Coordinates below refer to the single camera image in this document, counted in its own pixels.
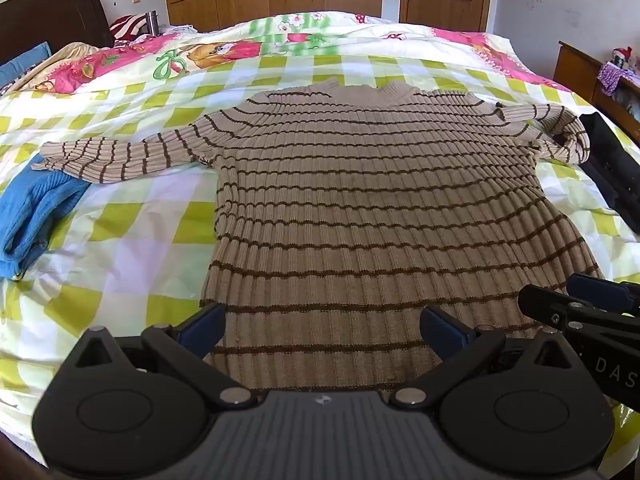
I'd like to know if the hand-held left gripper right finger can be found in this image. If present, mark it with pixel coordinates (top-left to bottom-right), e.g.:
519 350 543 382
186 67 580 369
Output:
390 305 584 408

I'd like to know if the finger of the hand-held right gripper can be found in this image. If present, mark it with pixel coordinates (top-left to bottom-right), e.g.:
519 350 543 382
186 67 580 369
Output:
518 284 640 334
567 273 640 314

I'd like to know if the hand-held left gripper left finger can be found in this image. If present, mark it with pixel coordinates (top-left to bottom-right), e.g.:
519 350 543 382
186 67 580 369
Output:
61 302 256 408

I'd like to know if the beige brown-striped knit sweater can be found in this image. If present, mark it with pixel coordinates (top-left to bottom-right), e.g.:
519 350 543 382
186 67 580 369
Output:
40 77 607 394

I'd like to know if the green checked plastic bed sheet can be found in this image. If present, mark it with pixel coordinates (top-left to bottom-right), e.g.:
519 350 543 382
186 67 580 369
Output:
0 52 640 461

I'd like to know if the black folded garment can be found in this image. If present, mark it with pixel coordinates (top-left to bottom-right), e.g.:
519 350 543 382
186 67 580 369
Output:
577 111 640 234

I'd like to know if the blue knit garment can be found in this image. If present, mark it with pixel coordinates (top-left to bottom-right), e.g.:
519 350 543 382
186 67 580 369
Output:
0 154 92 281

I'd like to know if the purple patterned cloth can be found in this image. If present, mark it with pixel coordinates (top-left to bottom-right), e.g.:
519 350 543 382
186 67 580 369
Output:
597 61 640 94

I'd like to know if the wooden side cabinet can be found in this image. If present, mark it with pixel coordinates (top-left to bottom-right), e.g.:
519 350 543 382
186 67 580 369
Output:
553 41 640 137

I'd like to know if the pink cartoon quilt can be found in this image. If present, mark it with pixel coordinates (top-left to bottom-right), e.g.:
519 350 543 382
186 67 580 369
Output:
30 10 573 97

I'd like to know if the cream blanket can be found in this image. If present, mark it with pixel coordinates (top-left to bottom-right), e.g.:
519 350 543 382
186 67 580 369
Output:
21 42 101 92

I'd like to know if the red white striped cloth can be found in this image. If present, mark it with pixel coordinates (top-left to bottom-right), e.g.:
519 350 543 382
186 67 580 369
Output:
109 14 151 44

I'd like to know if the blue pillow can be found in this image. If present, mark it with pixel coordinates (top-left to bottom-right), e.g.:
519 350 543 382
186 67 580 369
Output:
0 41 53 87

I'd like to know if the dark wooden headboard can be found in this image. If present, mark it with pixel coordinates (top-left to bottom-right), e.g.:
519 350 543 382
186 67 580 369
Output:
0 0 115 67

